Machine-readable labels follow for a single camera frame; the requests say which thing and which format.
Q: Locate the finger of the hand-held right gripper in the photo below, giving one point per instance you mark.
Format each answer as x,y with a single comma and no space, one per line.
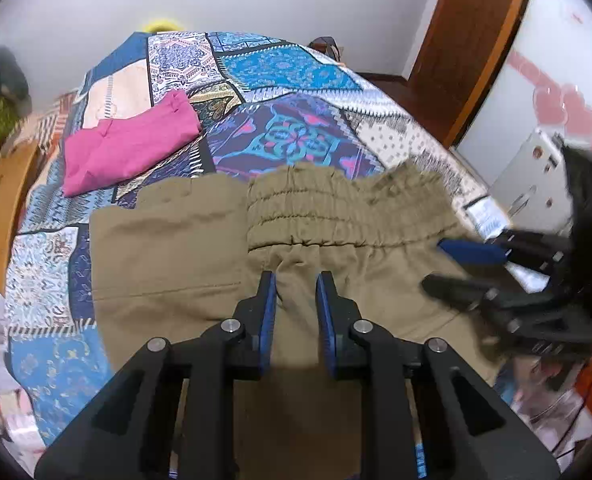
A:
470,251
505,310

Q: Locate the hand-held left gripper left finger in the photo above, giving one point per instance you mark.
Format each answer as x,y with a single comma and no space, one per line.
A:
268,320

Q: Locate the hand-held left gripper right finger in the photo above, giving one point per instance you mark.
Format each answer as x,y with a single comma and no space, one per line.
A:
324,325

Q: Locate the olive green shorts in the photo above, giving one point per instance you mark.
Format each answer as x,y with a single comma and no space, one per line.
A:
186,260

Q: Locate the white plastic cabinet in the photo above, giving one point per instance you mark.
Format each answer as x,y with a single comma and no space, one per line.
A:
525,175

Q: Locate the patchwork printed blanket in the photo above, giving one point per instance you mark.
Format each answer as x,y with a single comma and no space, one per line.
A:
296,135

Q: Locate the white wardrobe with pink hearts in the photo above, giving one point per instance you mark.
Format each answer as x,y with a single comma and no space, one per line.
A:
550,25

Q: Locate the brown wooden door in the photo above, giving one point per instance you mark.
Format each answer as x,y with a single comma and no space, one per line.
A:
465,35

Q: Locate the magenta garment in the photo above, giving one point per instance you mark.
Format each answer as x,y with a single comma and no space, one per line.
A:
126,145

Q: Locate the brown bag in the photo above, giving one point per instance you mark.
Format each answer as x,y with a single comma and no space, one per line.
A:
333,53

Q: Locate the yellow round object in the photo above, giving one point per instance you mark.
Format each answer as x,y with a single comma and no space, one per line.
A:
161,25

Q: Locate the grey cloth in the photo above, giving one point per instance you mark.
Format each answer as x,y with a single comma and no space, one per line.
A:
1,70

